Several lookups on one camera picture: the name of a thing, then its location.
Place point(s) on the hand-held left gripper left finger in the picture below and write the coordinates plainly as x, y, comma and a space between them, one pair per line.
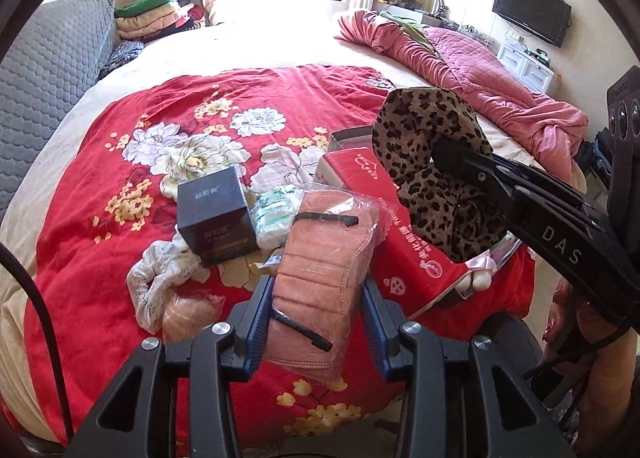
252, 328

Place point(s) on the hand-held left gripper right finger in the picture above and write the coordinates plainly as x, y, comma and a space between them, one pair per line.
377, 328

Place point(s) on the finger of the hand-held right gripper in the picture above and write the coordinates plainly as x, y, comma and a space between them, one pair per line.
480, 166
560, 243

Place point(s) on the leopard print cloth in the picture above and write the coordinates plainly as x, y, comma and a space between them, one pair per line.
420, 148

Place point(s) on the pink face mask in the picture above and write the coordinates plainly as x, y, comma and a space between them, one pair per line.
320, 268

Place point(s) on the cream teddy bear with ribbon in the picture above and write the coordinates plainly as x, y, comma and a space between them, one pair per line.
479, 278

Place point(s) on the grey shallow box tray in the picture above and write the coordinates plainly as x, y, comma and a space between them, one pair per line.
345, 138

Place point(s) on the person's right hand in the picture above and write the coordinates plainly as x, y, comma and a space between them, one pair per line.
612, 388

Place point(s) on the dark cloth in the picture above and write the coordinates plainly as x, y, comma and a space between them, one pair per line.
592, 163

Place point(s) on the beige sponge in bag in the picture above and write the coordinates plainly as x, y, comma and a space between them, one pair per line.
190, 315

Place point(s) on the red and white carton box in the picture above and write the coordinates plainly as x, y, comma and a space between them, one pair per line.
400, 248

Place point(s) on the pink quilt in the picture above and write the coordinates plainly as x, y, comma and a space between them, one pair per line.
475, 68

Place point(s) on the white cabinet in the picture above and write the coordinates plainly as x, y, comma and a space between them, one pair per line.
525, 69

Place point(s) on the white floral scrunchie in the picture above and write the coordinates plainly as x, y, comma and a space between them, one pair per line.
155, 268

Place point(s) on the green and white packet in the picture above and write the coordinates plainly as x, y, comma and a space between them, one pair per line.
275, 215

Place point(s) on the black square box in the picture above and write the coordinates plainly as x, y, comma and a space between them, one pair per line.
215, 208

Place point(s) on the green cloth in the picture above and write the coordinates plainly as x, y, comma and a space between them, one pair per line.
410, 29

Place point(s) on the black television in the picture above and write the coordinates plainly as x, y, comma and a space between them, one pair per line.
530, 8

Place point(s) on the clutter on dresser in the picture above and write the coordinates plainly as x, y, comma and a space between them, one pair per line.
400, 1

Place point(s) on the red floral blanket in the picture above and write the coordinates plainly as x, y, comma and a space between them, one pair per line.
100, 198

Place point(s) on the bed with beige sheet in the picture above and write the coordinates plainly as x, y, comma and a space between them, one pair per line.
280, 48

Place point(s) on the dark patterned cushion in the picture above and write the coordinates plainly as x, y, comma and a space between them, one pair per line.
122, 57

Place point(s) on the pile of folded blankets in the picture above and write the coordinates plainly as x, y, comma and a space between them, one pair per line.
150, 18

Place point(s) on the grey quilted sofa cover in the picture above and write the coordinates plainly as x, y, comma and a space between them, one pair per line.
45, 73

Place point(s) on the white wall socket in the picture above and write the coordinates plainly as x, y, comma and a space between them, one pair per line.
518, 36

